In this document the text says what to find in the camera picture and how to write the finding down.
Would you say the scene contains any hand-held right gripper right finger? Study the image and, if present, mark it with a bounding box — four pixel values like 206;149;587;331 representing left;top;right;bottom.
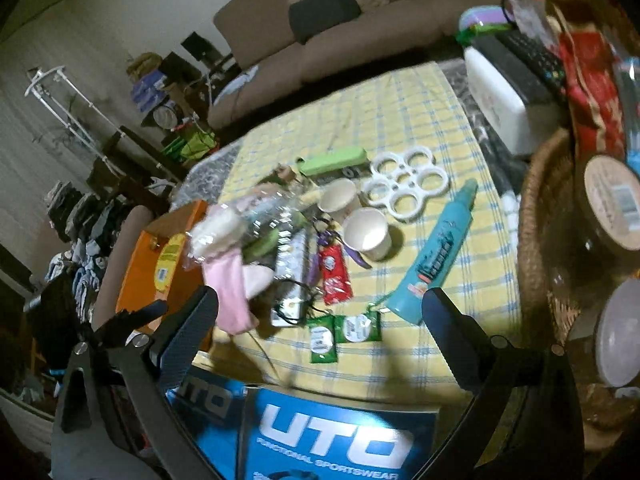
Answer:
421;287;588;480

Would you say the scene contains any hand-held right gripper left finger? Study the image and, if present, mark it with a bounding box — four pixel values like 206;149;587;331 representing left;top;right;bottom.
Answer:
50;285;241;480

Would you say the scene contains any pink cloth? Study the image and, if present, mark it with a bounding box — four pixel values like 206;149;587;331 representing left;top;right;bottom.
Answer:
202;252;273;335

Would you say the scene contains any orange box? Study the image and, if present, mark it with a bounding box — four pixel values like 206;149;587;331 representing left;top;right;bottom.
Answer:
115;200;216;351

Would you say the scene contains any blue printed box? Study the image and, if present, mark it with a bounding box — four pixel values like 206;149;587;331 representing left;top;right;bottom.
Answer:
237;385;441;480
165;377;248;480

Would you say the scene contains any yellow packet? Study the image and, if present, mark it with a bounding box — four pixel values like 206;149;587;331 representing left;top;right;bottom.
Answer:
152;232;188;291

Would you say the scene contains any teal spray bottle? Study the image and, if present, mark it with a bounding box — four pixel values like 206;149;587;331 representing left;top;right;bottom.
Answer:
385;178;480;325

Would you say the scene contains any green packet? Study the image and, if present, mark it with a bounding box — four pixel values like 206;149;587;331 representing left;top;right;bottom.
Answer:
306;317;341;363
332;312;383;345

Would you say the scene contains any large paper cup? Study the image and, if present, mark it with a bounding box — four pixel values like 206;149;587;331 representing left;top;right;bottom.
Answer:
342;208;393;262

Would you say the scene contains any woven wicker basket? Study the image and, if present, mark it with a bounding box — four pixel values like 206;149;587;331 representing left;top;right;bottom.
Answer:
517;127;640;431

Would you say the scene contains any red packet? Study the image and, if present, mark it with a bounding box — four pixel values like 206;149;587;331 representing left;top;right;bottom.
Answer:
317;245;353;306

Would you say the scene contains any clear plastic bag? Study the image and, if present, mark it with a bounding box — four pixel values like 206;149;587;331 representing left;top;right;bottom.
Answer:
185;182;321;271

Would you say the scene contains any white knitted cloth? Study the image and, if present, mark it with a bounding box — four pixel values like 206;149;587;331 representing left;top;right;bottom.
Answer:
500;190;521;246

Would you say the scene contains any pile of clothes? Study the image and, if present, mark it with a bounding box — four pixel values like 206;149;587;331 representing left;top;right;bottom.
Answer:
42;180;131;321

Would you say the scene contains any small paper cup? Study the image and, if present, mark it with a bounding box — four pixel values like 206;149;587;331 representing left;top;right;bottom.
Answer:
318;178;361;223

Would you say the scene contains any white-lid jar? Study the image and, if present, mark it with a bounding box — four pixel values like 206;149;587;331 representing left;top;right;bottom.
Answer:
570;277;640;391

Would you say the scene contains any dark wooden bench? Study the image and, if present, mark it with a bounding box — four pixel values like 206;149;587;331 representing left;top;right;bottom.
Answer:
87;127;186;201

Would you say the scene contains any green bag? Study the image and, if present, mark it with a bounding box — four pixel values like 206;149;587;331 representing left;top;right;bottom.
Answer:
165;132;218;161

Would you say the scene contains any green rectangular box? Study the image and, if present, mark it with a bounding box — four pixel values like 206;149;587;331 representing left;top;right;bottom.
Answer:
298;146;368;181

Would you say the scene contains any clear jar with brown lid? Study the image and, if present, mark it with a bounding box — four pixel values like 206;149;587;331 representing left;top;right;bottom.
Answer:
550;152;640;281

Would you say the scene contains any yellow checkered tablecloth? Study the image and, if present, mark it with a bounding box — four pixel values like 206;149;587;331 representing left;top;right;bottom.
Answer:
192;62;523;411

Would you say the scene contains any white plastic box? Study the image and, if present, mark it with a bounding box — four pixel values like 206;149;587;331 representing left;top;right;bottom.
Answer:
462;42;556;156

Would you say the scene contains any cluttered dark shelf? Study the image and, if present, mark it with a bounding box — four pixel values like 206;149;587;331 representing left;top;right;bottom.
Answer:
127;32;236;131

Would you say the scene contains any black remote control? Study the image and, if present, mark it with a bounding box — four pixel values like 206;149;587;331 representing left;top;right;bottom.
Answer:
492;30;568;101

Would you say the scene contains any white drying rack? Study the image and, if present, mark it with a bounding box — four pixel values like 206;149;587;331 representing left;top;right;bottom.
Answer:
25;64;131;171

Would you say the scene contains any brown sofa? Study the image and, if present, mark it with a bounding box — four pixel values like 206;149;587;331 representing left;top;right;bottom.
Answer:
207;0;511;131

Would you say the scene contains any purple plastic container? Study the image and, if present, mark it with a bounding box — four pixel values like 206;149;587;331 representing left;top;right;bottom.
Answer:
459;6;508;36

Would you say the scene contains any black cushion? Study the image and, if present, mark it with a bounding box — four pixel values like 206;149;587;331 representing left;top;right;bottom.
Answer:
288;0;362;45

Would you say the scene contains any purple strap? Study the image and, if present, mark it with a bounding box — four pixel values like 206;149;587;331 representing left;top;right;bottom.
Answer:
310;217;373;283

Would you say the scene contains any white plastic ring holder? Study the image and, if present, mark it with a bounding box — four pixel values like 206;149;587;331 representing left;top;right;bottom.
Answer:
361;146;449;223

